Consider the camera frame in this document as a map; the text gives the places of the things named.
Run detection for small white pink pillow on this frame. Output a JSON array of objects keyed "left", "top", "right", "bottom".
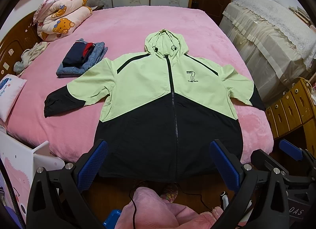
[{"left": 0, "top": 74, "right": 27, "bottom": 123}]

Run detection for folded navy red garment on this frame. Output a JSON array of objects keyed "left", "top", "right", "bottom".
[{"left": 62, "top": 41, "right": 95, "bottom": 68}]

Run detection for crumpled grey white cloth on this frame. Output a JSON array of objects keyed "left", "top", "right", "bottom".
[{"left": 13, "top": 41, "right": 49, "bottom": 74}]

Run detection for white pink bedside furniture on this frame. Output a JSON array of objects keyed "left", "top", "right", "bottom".
[{"left": 0, "top": 127, "right": 65, "bottom": 220}]

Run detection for rolled bear print quilt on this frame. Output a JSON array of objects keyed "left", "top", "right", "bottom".
[{"left": 33, "top": 0, "right": 93, "bottom": 41}]

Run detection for folded blue jeans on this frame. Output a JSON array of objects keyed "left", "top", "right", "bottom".
[{"left": 56, "top": 39, "right": 108, "bottom": 78}]

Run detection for black cable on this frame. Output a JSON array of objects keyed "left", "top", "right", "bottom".
[{"left": 128, "top": 192, "right": 138, "bottom": 229}]

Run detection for cream lace covered furniture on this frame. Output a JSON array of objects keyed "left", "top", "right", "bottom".
[{"left": 220, "top": 0, "right": 315, "bottom": 102}]

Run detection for floral slipper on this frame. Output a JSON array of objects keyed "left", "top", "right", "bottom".
[{"left": 160, "top": 186, "right": 178, "bottom": 203}]

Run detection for pink plush bed blanket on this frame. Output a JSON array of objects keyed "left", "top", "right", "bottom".
[{"left": 1, "top": 6, "right": 274, "bottom": 163}]

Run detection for brown wooden headboard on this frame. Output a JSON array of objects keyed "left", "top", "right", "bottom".
[{"left": 0, "top": 11, "right": 42, "bottom": 79}]

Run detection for green and black hooded jacket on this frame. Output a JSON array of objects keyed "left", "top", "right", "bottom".
[{"left": 44, "top": 29, "right": 265, "bottom": 182}]

